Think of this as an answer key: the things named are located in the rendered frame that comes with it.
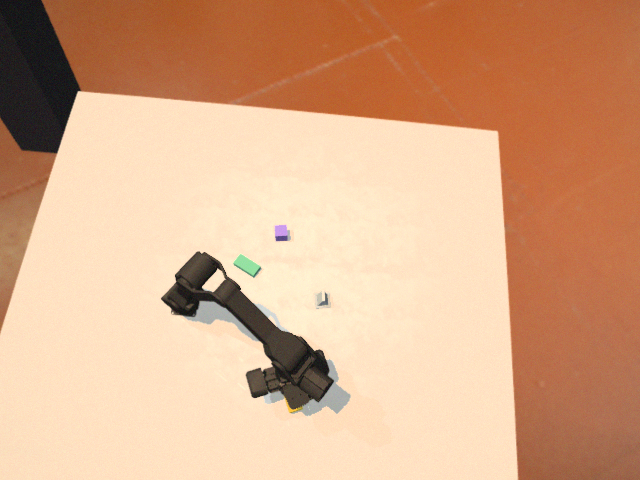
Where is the light green flat bar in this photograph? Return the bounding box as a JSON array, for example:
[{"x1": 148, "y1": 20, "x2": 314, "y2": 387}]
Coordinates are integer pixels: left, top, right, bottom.
[{"x1": 233, "y1": 254, "x2": 261, "y2": 278}]

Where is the small purple block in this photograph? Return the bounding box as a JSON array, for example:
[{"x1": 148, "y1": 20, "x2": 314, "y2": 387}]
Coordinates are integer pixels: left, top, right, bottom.
[{"x1": 274, "y1": 225, "x2": 288, "y2": 242}]

